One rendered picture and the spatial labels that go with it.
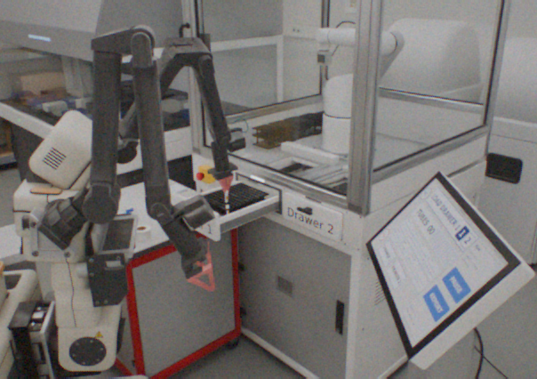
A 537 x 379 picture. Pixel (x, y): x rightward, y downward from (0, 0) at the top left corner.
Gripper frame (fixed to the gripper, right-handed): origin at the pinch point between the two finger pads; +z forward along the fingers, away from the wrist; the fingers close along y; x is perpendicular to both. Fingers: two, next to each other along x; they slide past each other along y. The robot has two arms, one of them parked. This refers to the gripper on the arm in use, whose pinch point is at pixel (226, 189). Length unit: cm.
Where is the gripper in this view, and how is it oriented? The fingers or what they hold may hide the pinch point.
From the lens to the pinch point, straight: 197.0
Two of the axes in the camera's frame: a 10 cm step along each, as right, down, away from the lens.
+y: -8.6, 3.2, -4.0
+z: 1.1, 8.8, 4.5
